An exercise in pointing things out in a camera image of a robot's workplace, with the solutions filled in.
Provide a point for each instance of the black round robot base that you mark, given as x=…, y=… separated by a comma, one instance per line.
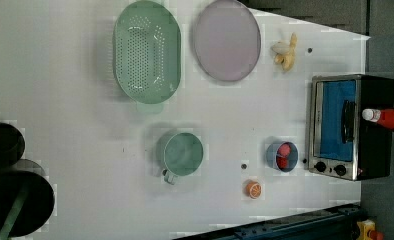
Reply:
x=27, y=199

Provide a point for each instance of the red strawberry toy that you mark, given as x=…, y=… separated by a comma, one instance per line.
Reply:
x=282, y=162

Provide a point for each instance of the yellow clamp block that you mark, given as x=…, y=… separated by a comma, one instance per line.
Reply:
x=368, y=231

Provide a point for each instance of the green mug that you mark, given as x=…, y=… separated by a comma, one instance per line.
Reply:
x=181, y=154

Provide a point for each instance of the peeled banana toy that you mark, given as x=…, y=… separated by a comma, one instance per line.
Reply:
x=285, y=53

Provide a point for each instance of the orange slice toy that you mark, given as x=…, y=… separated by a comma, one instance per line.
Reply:
x=253, y=189

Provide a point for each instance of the small blue bowl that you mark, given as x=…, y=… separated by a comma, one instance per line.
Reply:
x=271, y=156

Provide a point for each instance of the black oven door handle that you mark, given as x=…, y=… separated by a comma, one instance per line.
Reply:
x=347, y=121

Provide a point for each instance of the pale pink strawberry toy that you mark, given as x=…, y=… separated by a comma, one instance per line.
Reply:
x=284, y=150

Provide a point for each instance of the black toaster oven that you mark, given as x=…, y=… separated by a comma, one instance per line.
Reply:
x=342, y=144

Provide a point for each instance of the round lilac plate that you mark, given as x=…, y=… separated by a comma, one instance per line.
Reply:
x=227, y=40

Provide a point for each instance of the green perforated colander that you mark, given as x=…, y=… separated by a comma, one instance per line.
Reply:
x=147, y=54

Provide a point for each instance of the red plush ketchup bottle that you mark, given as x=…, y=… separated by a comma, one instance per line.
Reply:
x=383, y=117

